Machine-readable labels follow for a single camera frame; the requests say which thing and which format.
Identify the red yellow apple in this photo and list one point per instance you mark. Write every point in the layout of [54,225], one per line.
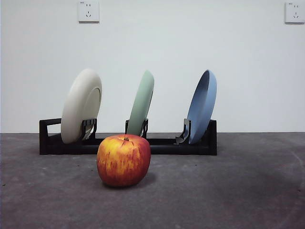
[124,162]

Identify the blue plate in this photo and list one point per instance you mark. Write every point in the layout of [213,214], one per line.
[205,107]

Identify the black plate rack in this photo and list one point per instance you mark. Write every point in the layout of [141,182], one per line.
[71,149]

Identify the white wall socket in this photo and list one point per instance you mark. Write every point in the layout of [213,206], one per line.
[88,12]
[295,13]

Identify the white plate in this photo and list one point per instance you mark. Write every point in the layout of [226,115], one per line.
[76,107]

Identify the light green plate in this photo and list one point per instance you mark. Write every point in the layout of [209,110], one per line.
[141,102]

